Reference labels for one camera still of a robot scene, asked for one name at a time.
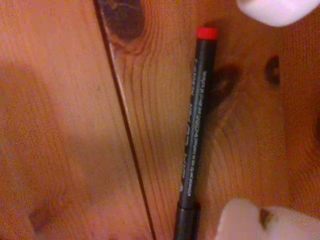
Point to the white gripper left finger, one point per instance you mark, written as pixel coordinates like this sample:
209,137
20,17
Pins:
237,221

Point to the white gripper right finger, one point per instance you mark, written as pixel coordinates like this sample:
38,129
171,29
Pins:
292,225

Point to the black pen red ends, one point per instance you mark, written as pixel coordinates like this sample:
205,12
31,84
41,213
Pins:
197,125

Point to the white mug green blue pattern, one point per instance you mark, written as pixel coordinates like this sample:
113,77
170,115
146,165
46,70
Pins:
277,11

